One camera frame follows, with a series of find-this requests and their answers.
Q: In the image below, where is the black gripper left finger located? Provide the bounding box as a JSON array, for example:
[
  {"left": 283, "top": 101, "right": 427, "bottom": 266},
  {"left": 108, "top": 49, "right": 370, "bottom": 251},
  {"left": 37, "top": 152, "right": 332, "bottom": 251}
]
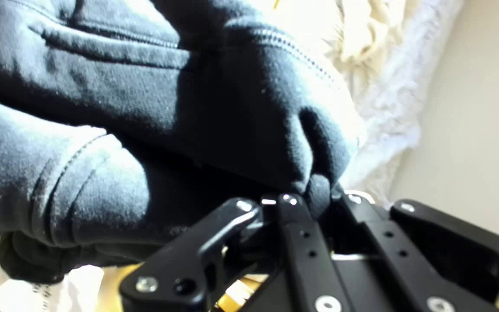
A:
[{"left": 117, "top": 190, "right": 356, "bottom": 312}]

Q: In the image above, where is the white crumpled bed sheet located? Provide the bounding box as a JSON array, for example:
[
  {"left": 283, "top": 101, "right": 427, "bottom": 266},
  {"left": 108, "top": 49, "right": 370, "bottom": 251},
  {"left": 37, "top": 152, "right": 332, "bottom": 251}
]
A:
[{"left": 320, "top": 0, "right": 465, "bottom": 204}]

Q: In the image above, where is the blue-grey hoodie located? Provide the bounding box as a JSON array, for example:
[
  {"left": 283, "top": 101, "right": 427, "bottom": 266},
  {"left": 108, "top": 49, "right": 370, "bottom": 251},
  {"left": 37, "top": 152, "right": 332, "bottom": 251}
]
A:
[{"left": 0, "top": 0, "right": 367, "bottom": 285}]

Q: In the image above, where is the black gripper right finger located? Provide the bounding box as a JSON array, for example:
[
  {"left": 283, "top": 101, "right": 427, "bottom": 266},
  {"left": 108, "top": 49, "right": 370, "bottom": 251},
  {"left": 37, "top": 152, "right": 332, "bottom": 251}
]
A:
[{"left": 328, "top": 188, "right": 499, "bottom": 312}]

